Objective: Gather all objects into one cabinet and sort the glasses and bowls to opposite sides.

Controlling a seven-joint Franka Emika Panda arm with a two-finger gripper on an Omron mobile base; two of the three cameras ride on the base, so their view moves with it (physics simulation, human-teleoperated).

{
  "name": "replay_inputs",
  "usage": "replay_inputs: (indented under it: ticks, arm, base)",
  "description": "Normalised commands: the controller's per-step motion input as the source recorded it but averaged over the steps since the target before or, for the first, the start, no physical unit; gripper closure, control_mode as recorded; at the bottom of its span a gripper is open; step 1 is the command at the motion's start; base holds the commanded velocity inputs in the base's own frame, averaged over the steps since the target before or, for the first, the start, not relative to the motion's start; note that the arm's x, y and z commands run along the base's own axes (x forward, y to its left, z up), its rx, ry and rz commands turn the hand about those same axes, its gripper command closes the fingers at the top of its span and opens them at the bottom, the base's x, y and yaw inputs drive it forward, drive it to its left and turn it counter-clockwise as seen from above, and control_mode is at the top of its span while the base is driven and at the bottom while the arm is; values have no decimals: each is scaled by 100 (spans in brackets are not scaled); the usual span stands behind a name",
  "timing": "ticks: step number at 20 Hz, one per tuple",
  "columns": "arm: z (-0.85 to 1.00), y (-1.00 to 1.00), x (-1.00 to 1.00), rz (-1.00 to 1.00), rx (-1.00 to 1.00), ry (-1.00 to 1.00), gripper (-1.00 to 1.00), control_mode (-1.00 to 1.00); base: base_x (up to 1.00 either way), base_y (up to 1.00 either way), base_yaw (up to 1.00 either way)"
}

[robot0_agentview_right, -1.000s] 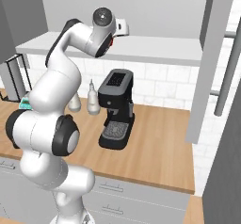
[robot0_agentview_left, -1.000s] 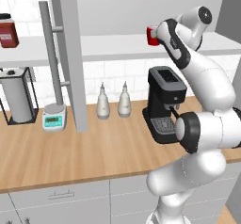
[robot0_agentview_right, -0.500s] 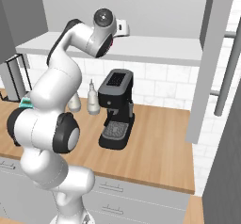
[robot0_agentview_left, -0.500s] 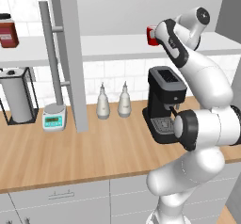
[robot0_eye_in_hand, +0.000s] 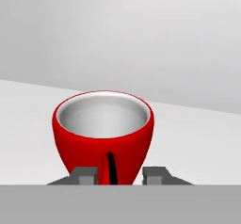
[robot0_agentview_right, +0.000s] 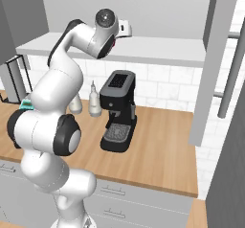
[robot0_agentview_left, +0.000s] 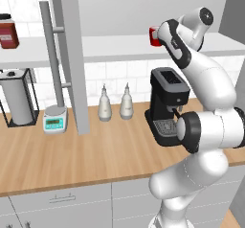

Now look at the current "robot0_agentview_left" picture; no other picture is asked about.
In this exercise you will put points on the white cabinet shelf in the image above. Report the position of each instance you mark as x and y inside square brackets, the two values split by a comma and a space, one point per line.
[115, 48]

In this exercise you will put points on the white kitchen scale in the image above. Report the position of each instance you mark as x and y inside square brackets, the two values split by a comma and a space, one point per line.
[55, 120]

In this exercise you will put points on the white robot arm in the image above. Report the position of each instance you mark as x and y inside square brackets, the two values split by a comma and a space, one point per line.
[204, 126]

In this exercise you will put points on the red jar with black lid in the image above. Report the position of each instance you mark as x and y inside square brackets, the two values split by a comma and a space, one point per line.
[7, 35]

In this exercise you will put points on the white pump bottle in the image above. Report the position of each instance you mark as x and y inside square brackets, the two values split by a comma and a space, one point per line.
[126, 105]
[104, 107]

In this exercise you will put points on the red cup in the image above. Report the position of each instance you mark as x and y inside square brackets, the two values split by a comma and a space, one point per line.
[154, 38]

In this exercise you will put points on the wide grey drawer front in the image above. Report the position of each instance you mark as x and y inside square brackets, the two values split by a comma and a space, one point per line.
[89, 198]

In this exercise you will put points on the grey open cabinet door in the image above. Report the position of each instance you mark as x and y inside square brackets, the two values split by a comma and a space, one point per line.
[72, 62]

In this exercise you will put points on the black coffee machine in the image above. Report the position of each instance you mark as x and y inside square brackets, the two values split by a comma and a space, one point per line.
[166, 94]

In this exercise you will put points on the white paper towel roll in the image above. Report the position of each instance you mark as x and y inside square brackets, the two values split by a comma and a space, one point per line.
[16, 97]

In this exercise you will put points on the grey lower cabinet door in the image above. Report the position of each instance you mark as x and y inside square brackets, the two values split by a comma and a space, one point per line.
[70, 220]

